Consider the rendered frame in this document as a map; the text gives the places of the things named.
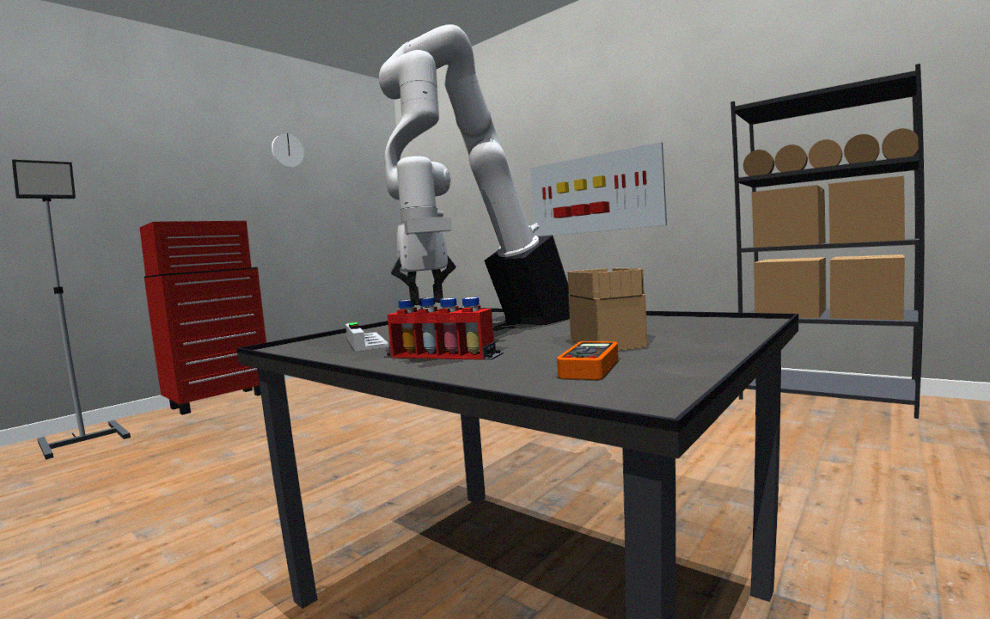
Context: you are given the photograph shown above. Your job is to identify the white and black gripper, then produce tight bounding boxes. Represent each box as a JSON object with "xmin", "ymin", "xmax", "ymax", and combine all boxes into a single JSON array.
[{"xmin": 391, "ymin": 223, "xmax": 456, "ymax": 305}]

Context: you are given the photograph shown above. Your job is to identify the brown cardboard box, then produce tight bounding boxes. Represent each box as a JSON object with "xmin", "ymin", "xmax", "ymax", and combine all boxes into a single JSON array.
[{"xmin": 567, "ymin": 268, "xmax": 647, "ymax": 351}]

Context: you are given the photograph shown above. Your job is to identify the orange digital multimeter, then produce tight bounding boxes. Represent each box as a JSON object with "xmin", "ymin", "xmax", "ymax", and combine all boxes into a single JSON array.
[{"xmin": 557, "ymin": 341, "xmax": 618, "ymax": 380}]

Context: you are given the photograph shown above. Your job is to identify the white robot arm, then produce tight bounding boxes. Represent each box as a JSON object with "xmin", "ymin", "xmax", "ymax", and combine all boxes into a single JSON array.
[{"xmin": 379, "ymin": 25, "xmax": 539, "ymax": 257}]

